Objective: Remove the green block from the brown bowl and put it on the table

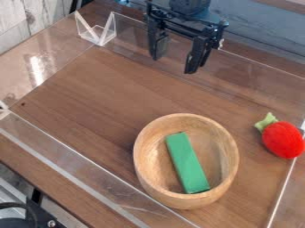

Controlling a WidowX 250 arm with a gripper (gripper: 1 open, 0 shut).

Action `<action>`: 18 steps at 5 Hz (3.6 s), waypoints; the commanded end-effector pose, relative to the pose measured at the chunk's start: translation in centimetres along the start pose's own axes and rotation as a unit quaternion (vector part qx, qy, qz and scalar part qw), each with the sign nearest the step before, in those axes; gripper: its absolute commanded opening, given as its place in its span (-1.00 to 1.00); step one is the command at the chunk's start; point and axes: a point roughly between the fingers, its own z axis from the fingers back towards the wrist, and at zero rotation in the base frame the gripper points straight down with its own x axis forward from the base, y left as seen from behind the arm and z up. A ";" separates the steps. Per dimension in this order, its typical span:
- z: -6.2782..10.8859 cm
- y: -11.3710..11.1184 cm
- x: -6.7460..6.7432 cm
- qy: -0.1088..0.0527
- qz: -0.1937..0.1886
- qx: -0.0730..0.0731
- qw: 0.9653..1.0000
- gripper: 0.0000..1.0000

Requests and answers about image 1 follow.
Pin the brown wooden bowl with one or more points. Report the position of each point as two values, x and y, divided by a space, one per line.
217 152

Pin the red plush strawberry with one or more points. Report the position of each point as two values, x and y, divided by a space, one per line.
281 137

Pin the clear acrylic front wall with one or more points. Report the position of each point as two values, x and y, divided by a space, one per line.
93 193

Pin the black clamp with screw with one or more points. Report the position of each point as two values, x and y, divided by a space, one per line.
46 219

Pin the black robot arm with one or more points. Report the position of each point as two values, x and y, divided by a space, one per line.
189 19

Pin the clear acrylic corner bracket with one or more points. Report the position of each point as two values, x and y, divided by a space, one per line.
97 34

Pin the green rectangular block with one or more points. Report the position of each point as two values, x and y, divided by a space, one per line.
186 163

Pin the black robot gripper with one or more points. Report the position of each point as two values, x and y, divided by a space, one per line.
189 18

